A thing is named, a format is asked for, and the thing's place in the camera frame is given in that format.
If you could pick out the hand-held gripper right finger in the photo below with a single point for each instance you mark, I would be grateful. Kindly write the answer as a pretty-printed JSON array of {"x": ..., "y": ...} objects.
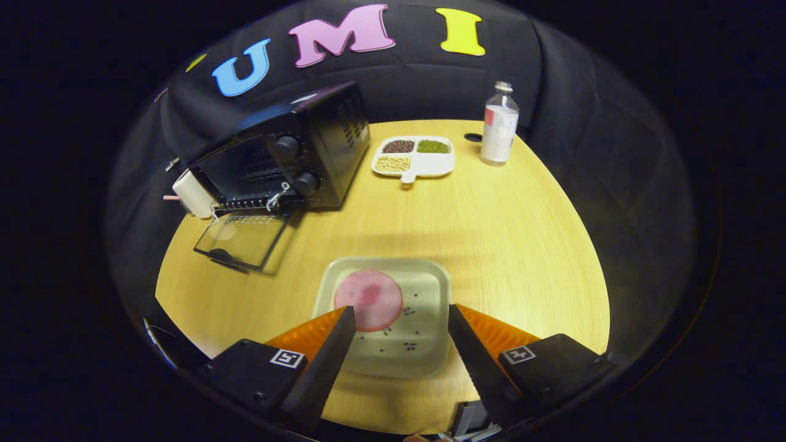
[{"x": 479, "y": 362}]

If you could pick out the white divided dish of beans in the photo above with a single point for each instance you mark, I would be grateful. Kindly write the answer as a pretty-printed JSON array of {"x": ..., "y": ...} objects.
[{"x": 430, "y": 166}]

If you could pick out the black toaster oven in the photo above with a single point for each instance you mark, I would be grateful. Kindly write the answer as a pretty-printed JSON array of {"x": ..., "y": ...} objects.
[{"x": 331, "y": 141}]

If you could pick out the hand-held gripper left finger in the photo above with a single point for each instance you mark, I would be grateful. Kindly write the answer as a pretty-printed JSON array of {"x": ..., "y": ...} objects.
[{"x": 322, "y": 368}]

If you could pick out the silver metal clip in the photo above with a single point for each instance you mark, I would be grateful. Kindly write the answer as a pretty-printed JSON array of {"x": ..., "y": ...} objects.
[{"x": 173, "y": 164}]

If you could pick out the black round table grommet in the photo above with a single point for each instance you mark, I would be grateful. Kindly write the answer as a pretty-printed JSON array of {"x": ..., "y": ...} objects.
[{"x": 473, "y": 137}]

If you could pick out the pink ham slice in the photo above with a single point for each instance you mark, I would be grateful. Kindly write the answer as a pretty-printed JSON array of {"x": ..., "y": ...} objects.
[{"x": 368, "y": 298}]

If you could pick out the cream square plate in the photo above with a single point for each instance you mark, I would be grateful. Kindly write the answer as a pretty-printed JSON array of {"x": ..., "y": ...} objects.
[{"x": 424, "y": 294}]

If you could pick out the clear bottle with red label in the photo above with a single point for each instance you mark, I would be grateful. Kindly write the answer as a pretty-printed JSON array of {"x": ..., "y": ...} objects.
[{"x": 498, "y": 129}]

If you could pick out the white bread toaster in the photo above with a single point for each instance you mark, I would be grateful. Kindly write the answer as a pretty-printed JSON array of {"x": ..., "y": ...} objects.
[{"x": 193, "y": 193}]

